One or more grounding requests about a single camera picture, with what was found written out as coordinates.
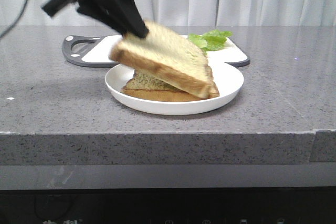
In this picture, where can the white round plate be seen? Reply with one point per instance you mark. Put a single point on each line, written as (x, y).
(228, 79)

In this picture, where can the green lettuce leaf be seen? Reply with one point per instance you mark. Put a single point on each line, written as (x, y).
(213, 40)

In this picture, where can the black appliance front panel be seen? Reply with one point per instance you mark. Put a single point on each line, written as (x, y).
(178, 205)

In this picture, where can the toasted bread slice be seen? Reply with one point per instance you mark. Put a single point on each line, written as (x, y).
(169, 57)
(152, 91)

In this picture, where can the white cutting board grey rim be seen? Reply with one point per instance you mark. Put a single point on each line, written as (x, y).
(95, 51)

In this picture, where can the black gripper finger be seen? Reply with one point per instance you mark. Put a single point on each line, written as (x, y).
(102, 7)
(128, 6)

